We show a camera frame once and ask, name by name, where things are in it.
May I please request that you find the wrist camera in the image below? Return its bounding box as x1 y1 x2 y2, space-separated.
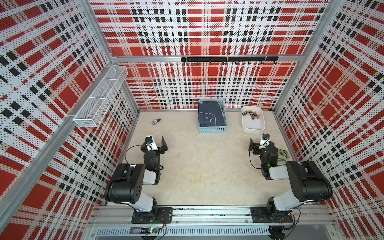
260 133 270 148
145 136 158 151

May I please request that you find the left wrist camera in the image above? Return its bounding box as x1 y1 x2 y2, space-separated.
145 136 158 151

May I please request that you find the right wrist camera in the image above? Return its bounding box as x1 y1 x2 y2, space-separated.
260 133 270 148

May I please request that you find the white wire mesh shelf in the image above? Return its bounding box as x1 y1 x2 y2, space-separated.
74 66 128 128

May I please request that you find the white plastic storage tray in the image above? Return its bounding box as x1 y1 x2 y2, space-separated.
241 106 266 134

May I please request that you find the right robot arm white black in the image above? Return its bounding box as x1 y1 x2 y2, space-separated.
249 140 333 224

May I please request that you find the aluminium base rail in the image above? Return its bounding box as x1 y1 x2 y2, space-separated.
84 205 343 240

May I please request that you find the light blue perforated basket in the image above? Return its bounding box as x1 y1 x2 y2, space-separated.
198 99 228 133

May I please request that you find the small toy figure keychain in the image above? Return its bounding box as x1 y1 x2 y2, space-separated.
152 118 162 125

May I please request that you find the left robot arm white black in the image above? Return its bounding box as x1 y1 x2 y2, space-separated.
105 136 173 225

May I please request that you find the black hook rail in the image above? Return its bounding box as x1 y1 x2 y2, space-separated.
181 56 279 63

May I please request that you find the folded dark blue garment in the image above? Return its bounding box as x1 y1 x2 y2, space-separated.
198 101 226 127

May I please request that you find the green circuit board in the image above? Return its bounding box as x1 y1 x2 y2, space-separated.
140 227 161 235

